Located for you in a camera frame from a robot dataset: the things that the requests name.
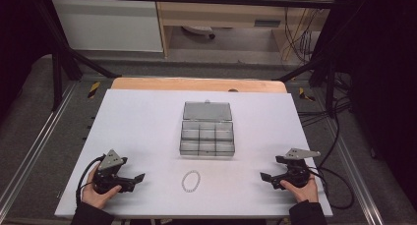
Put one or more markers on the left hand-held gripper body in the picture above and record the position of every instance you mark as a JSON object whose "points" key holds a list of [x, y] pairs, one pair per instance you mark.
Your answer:
{"points": [[110, 161]]}

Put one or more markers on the white cabinet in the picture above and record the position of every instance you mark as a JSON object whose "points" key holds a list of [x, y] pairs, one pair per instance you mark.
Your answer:
{"points": [[108, 25]]}

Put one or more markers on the person's right hand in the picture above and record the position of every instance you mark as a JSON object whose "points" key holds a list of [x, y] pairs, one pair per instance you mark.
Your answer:
{"points": [[305, 193]]}

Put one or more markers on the wooden desk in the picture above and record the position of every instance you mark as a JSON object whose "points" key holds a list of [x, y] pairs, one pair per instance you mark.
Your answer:
{"points": [[223, 13]]}

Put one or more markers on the office chair base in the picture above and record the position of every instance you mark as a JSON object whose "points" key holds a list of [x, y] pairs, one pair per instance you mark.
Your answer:
{"points": [[198, 30]]}

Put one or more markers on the clear plastic compartment box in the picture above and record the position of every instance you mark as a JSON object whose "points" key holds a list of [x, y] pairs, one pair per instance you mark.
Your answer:
{"points": [[207, 135]]}

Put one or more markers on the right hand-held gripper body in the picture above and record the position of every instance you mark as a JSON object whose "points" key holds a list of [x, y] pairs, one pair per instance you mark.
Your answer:
{"points": [[296, 172]]}

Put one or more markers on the yellow black floor tape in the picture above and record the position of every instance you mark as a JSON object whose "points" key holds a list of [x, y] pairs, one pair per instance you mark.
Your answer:
{"points": [[93, 89], [306, 95]]}

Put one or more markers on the person's left hand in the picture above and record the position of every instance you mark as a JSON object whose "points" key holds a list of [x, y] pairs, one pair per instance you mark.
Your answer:
{"points": [[95, 197]]}

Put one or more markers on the black curtain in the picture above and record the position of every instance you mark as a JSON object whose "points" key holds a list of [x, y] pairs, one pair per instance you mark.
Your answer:
{"points": [[19, 38], [383, 71]]}

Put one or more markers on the aluminium floor rail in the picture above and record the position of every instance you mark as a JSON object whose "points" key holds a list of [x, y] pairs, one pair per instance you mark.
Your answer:
{"points": [[32, 153], [355, 174]]}

